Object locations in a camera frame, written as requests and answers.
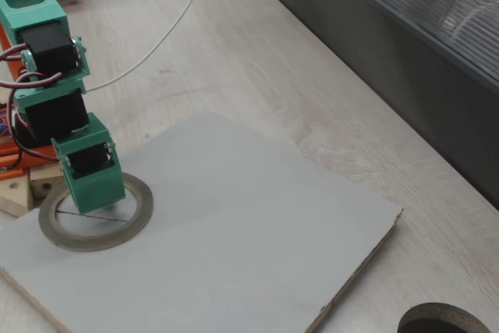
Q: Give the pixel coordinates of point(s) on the ribbed glass desk partition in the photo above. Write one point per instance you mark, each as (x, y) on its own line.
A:
(390, 36)

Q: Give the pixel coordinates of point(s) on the green gripper, black servo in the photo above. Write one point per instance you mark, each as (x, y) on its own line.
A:
(95, 189)

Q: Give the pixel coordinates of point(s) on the red controller circuit board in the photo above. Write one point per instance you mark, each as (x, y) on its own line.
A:
(3, 118)

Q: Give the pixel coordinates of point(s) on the white chipboard panel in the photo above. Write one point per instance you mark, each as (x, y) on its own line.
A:
(234, 231)

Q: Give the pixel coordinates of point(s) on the wooden base block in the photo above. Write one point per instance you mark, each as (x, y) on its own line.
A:
(15, 196)

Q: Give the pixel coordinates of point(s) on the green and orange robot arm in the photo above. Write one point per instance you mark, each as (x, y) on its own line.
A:
(43, 23)

